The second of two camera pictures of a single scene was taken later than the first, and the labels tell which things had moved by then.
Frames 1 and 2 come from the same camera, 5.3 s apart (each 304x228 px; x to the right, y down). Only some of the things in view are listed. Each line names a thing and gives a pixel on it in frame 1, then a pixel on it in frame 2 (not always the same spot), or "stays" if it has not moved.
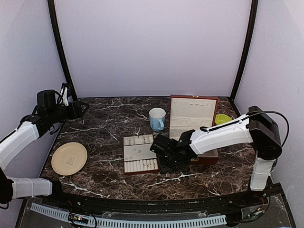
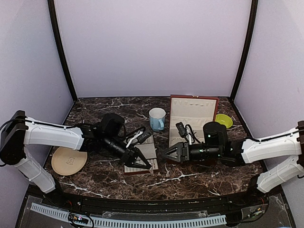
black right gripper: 164,167 → 183,152
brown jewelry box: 189,112 stays
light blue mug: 157,118 stays
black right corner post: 254,6 stays
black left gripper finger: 82,108 → 139,161
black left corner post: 52,7 stays
